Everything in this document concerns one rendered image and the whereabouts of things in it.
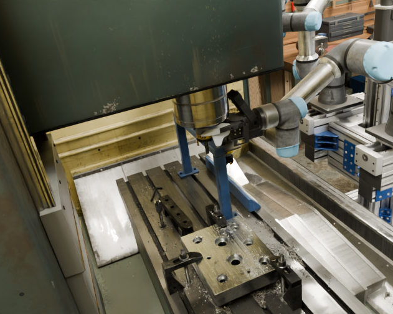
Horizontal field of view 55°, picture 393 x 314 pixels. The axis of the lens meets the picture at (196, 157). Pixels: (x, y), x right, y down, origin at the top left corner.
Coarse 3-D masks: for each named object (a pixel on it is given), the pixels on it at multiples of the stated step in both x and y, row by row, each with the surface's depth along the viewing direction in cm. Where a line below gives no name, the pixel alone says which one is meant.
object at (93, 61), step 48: (0, 0) 71; (48, 0) 74; (96, 0) 77; (144, 0) 80; (192, 0) 84; (240, 0) 88; (0, 48) 74; (48, 48) 77; (96, 48) 80; (144, 48) 84; (192, 48) 88; (240, 48) 93; (48, 96) 81; (96, 96) 84; (144, 96) 88
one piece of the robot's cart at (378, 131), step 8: (368, 128) 173; (376, 128) 172; (384, 128) 171; (376, 136) 168; (384, 136) 164; (392, 136) 163; (368, 144) 170; (376, 144) 170; (384, 144) 168; (392, 144) 160; (384, 152) 162; (392, 152) 162
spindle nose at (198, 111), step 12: (192, 96) 99; (204, 96) 99; (216, 96) 101; (180, 108) 103; (192, 108) 101; (204, 108) 101; (216, 108) 102; (228, 108) 107; (180, 120) 105; (192, 120) 103; (204, 120) 102; (216, 120) 104
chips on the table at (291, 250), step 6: (258, 222) 147; (264, 222) 148; (270, 228) 144; (270, 246) 134; (288, 246) 134; (276, 252) 131; (294, 252) 131; (300, 258) 128; (294, 264) 126; (300, 264) 127
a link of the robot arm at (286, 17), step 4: (284, 12) 159; (284, 16) 158; (288, 16) 157; (284, 20) 158; (288, 20) 157; (284, 24) 158; (288, 24) 157; (284, 28) 159; (288, 28) 158; (284, 32) 162
